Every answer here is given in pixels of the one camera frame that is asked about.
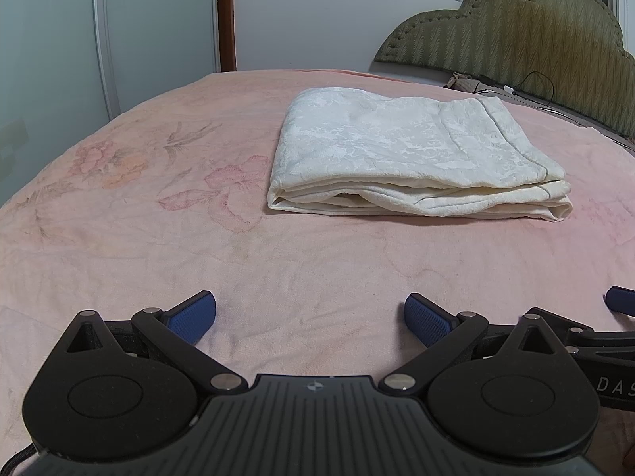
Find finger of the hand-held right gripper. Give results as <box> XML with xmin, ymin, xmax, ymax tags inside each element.
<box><xmin>523</xmin><ymin>307</ymin><xmax>635</xmax><ymax>358</ymax></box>
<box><xmin>602</xmin><ymin>286</ymin><xmax>635</xmax><ymax>317</ymax></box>

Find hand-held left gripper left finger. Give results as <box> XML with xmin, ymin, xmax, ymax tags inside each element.
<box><xmin>67</xmin><ymin>290</ymin><xmax>249</xmax><ymax>397</ymax></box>

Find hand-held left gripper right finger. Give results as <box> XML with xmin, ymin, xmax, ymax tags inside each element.
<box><xmin>379</xmin><ymin>292</ymin><xmax>571</xmax><ymax>397</ymax></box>

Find white pants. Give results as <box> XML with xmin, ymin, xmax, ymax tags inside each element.
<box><xmin>267</xmin><ymin>87</ymin><xmax>572</xmax><ymax>224</ymax></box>

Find pink floral blanket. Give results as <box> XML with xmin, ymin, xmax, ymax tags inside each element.
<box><xmin>0</xmin><ymin>68</ymin><xmax>635</xmax><ymax>462</ymax></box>

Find patterned bed sheet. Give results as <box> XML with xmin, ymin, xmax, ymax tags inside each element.
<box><xmin>496</xmin><ymin>90</ymin><xmax>635</xmax><ymax>147</ymax></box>

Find olive padded headboard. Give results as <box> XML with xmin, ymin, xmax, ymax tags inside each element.
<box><xmin>373</xmin><ymin>0</ymin><xmax>635</xmax><ymax>140</ymax></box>

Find white wardrobe door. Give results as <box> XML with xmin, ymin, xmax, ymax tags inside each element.
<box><xmin>0</xmin><ymin>0</ymin><xmax>221</xmax><ymax>206</ymax></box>

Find black cable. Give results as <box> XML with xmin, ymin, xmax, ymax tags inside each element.
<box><xmin>473</xmin><ymin>71</ymin><xmax>589</xmax><ymax>121</ymax></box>

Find brown wooden door frame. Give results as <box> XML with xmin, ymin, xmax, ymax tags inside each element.
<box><xmin>216</xmin><ymin>0</ymin><xmax>238</xmax><ymax>73</ymax></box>

